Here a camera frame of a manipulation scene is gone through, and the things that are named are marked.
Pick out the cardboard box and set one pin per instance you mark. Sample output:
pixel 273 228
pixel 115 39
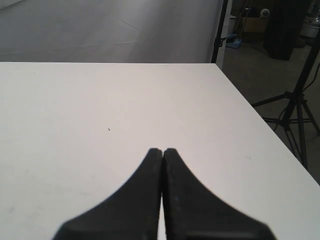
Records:
pixel 254 24

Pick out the blue dustpan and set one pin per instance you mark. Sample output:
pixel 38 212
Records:
pixel 232 41

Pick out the grey fabric backdrop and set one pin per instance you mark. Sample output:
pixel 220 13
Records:
pixel 109 31

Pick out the silver metal pot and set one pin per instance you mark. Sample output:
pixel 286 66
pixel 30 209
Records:
pixel 310 27

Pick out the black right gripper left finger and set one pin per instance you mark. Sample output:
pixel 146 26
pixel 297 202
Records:
pixel 130 213

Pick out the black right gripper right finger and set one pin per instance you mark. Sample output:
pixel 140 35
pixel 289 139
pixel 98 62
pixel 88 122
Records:
pixel 193 212

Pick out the black backdrop stand pole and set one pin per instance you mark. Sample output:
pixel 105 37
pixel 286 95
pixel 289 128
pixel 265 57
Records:
pixel 219 39

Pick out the tall black bag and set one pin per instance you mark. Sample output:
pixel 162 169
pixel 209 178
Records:
pixel 283 27

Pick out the black light stand tripod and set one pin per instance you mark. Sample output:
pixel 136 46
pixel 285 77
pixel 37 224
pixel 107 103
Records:
pixel 297 113

